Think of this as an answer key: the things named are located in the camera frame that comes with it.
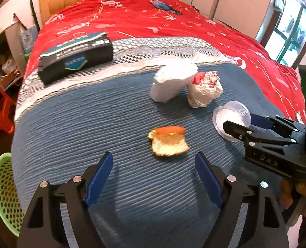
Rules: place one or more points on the blue paper bag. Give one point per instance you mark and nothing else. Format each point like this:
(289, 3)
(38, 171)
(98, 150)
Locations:
(28, 40)

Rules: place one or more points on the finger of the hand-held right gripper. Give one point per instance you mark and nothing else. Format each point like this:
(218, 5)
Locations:
(235, 129)
(260, 121)

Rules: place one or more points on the clear cup with white contents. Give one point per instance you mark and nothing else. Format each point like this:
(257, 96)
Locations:
(233, 112)

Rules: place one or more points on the dark stick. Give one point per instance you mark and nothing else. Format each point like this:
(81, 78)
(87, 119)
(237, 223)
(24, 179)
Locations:
(35, 15)

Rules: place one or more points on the blue ribbed blanket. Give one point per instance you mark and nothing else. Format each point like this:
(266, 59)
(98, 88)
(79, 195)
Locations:
(116, 124)

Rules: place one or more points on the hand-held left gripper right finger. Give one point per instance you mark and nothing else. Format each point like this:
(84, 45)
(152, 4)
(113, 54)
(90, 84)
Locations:
(208, 179)

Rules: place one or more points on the green plastic stool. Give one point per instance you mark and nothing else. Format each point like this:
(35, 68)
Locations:
(27, 56)

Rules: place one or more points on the blue toy figure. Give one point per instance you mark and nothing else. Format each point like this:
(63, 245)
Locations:
(164, 6)

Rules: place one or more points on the crumpled white paper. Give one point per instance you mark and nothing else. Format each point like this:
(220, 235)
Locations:
(171, 80)

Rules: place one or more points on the white desk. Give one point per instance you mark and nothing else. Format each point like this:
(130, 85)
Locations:
(3, 36)

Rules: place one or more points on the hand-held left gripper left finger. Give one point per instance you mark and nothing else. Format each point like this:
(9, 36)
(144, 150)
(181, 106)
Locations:
(98, 178)

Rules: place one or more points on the orange peel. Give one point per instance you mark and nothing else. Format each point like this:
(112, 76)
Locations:
(168, 142)

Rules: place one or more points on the black tissue box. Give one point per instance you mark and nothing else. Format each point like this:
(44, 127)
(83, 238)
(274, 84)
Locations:
(75, 56)

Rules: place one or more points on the red printed blanket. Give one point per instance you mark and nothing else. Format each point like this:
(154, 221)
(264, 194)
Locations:
(147, 18)

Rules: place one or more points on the green plastic basket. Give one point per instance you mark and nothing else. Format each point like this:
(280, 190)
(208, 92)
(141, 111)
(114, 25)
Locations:
(6, 193)

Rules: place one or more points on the window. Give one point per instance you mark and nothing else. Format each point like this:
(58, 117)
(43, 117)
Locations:
(289, 28)

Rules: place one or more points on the crumpled red white wrapper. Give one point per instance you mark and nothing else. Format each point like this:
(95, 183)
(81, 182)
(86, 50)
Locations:
(204, 90)

